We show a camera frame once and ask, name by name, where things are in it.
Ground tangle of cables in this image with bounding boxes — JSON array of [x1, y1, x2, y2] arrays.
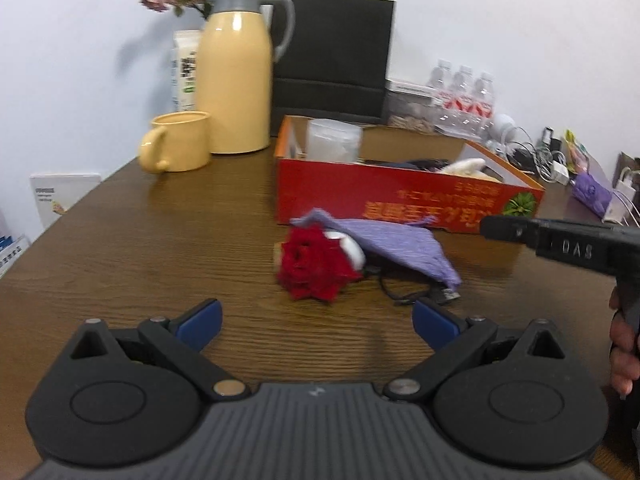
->
[[510, 127, 571, 186]]

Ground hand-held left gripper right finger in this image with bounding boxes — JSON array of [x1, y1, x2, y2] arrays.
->
[[384, 297, 566, 402]]

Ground clear cotton container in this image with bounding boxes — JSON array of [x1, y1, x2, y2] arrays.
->
[[306, 119, 363, 163]]

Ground white round camera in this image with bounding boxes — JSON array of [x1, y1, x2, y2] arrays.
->
[[487, 112, 518, 153]]

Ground blue and white box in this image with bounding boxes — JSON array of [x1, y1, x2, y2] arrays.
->
[[0, 232, 31, 281]]

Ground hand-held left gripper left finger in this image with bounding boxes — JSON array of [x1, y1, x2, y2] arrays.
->
[[70, 298, 251, 402]]

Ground white printed box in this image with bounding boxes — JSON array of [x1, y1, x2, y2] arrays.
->
[[29, 173, 102, 231]]

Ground white rounded object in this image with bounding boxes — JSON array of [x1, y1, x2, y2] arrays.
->
[[324, 230, 368, 271]]

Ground purple tissue pack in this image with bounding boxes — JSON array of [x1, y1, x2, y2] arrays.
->
[[571, 170, 613, 218]]

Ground red fabric rose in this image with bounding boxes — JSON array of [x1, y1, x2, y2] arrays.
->
[[276, 226, 361, 303]]

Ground person's right hand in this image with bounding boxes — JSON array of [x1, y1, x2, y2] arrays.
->
[[608, 285, 640, 402]]

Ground white milk carton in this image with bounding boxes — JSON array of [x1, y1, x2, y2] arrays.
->
[[172, 30, 202, 113]]

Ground flat white box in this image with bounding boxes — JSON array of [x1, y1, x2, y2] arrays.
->
[[387, 77, 441, 96]]

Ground colourful snack packet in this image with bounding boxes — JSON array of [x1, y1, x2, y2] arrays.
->
[[565, 130, 591, 176]]

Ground clear seed container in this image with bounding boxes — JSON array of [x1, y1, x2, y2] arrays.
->
[[387, 91, 436, 133]]

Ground yellow mug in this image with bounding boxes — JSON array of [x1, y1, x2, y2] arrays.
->
[[138, 111, 212, 173]]

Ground yellow thermos jug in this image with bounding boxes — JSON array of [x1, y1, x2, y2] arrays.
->
[[195, 0, 296, 155]]

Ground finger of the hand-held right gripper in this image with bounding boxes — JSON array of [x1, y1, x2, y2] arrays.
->
[[480, 214, 540, 250]]

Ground brown paper bag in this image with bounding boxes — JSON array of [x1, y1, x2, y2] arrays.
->
[[617, 152, 640, 186]]

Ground black cable with plug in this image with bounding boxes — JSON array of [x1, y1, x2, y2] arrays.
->
[[365, 265, 461, 308]]

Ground black paper bag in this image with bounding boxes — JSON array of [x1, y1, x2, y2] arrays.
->
[[270, 0, 396, 137]]

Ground purple knitted cloth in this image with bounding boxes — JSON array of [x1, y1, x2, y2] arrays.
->
[[290, 208, 462, 290]]

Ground red cardboard box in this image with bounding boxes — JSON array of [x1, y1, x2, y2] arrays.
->
[[274, 115, 546, 235]]

